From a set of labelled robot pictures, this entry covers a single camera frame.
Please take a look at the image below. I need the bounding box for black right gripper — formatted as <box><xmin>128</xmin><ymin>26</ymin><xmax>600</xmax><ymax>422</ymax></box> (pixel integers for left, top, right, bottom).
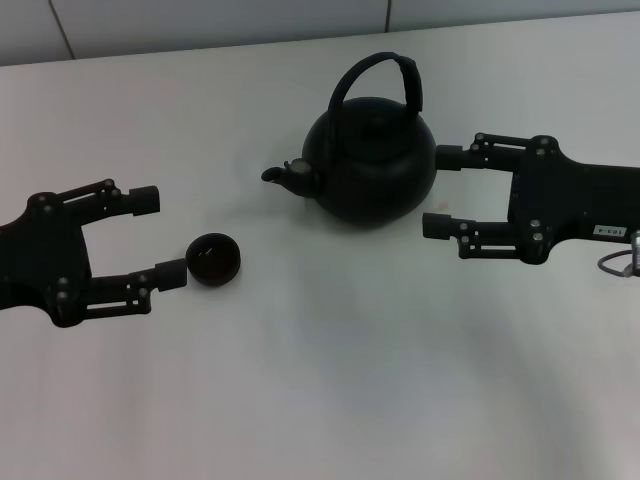
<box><xmin>422</xmin><ymin>132</ymin><xmax>640</xmax><ymax>265</ymax></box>

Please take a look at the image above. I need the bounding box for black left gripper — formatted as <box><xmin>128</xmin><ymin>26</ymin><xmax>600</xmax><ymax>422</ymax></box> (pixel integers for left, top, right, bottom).
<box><xmin>0</xmin><ymin>178</ymin><xmax>189</xmax><ymax>330</ymax></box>

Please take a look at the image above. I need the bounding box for small dark brown teacup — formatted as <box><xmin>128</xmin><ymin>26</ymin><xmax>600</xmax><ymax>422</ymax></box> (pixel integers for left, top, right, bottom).
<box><xmin>184</xmin><ymin>232</ymin><xmax>243</xmax><ymax>288</ymax></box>

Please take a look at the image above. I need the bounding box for black round teapot with handle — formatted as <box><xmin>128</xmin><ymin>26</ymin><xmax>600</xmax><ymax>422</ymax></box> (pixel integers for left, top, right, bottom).
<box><xmin>259</xmin><ymin>52</ymin><xmax>439</xmax><ymax>230</ymax></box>

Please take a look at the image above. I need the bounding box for right gripper cable with plug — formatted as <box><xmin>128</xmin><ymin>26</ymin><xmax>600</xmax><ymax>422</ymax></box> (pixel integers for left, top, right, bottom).
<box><xmin>598</xmin><ymin>230</ymin><xmax>640</xmax><ymax>279</ymax></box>

